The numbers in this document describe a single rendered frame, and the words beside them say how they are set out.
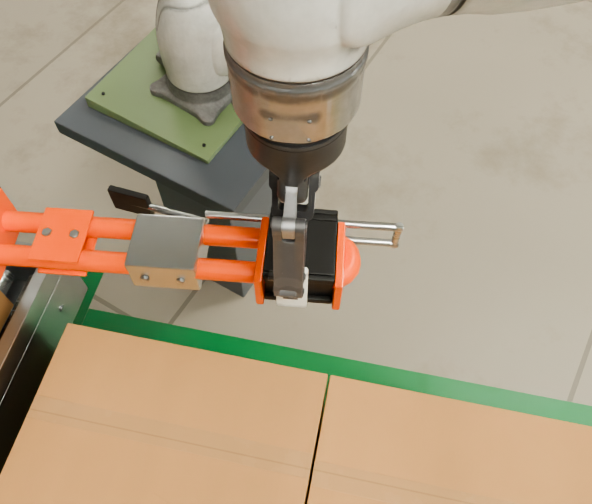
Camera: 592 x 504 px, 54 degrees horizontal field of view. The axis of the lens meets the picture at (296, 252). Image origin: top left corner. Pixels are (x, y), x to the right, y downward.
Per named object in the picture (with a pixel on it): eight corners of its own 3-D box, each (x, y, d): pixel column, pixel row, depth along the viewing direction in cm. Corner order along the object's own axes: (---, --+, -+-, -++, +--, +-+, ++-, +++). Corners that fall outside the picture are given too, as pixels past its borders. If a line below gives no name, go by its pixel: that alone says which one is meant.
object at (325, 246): (255, 304, 58) (252, 281, 54) (263, 242, 62) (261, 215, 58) (339, 310, 58) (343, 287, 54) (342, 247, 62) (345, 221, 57)
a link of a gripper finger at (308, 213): (320, 164, 46) (319, 172, 44) (312, 279, 52) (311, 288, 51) (271, 161, 46) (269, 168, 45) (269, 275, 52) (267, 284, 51)
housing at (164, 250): (133, 289, 59) (121, 267, 56) (146, 233, 63) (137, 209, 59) (200, 294, 59) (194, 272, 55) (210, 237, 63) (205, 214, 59)
